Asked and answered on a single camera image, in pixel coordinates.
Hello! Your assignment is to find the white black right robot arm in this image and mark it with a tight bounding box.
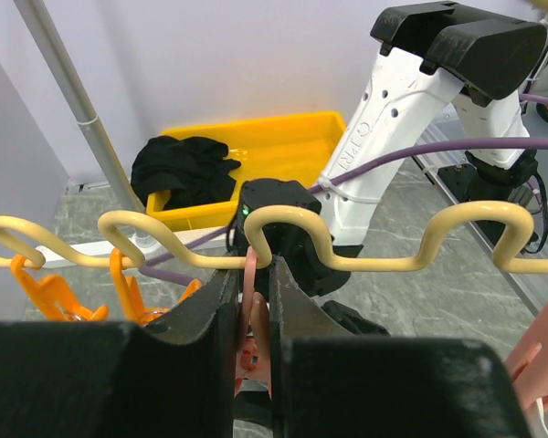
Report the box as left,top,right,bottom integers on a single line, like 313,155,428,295
226,1,547,256

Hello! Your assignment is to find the pink end clothespin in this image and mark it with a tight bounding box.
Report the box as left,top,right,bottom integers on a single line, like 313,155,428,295
505,304,548,412

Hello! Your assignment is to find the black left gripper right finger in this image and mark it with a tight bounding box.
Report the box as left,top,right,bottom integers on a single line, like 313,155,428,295
269,258,530,437

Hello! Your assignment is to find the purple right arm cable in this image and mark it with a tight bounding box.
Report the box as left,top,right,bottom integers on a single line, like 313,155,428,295
139,93,548,287

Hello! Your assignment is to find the yellow clip hanger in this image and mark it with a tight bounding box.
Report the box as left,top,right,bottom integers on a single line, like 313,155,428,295
0,0,548,276

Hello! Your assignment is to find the metal clothes rack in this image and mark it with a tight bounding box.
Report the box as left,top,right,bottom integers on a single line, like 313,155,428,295
13,0,232,269

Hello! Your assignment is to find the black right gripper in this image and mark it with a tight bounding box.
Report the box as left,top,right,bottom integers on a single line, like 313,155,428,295
321,300,390,336

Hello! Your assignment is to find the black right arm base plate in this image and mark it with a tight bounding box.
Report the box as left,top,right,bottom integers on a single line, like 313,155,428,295
437,163,477,202

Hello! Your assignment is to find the navy blue underwear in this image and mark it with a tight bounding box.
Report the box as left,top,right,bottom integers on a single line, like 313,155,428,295
529,398,548,438

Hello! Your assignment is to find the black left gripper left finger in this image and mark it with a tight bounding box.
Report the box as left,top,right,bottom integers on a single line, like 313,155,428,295
0,271,238,437

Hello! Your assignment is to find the aluminium rail frame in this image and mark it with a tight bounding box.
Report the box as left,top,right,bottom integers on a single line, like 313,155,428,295
415,113,548,316

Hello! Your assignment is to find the yellow plastic tray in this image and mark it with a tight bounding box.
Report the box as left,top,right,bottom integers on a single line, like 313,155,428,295
146,111,346,232

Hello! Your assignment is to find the black garment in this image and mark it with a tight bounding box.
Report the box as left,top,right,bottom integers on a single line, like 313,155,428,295
131,136,241,210

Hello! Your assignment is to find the orange yellow clothespin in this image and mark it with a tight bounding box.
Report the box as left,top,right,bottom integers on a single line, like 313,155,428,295
10,255,109,322
109,246,205,328

